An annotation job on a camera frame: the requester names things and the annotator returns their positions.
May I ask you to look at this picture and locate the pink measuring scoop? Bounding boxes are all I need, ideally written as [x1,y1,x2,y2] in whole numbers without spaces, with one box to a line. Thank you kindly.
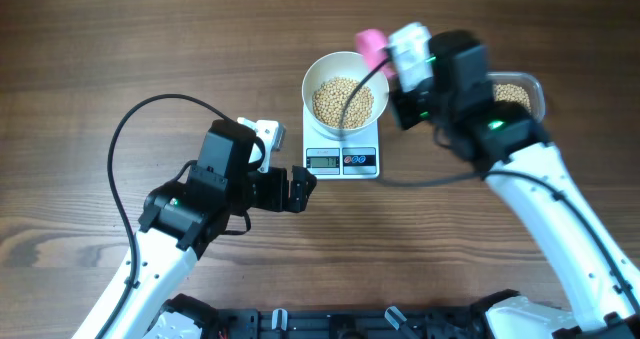
[354,29,397,79]

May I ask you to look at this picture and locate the white bowl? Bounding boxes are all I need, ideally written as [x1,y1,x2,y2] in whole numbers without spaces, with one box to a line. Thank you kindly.
[301,51,390,140]

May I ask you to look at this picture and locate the soybeans pile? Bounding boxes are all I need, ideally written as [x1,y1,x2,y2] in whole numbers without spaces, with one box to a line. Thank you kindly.
[493,84,532,112]

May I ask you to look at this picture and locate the left black cable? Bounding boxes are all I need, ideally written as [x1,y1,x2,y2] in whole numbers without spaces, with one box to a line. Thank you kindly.
[94,93,236,339]

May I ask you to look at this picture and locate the white digital kitchen scale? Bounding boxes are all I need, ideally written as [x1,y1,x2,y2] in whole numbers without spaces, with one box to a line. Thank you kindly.
[303,109,380,180]

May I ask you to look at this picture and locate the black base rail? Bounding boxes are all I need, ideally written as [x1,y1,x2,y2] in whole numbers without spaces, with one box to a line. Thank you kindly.
[145,294,488,339]

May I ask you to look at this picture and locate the black cable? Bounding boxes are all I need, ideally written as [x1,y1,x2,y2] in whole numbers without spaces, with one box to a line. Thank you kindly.
[94,93,236,339]
[338,56,640,315]

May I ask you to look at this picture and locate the right black cable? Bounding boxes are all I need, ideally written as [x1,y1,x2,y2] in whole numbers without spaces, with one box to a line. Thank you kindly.
[338,56,640,315]

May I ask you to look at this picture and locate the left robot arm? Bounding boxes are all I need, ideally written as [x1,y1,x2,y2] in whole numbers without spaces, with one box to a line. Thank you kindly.
[75,119,317,338]

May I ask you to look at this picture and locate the soybeans in bowl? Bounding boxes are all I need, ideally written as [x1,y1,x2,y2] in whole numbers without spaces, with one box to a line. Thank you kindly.
[312,77,374,129]

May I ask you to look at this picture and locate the clear plastic container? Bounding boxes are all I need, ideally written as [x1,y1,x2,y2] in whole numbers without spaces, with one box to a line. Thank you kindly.
[488,72,546,122]

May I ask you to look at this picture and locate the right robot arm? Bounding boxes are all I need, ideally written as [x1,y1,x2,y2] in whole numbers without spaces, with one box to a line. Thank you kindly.
[387,23,639,338]

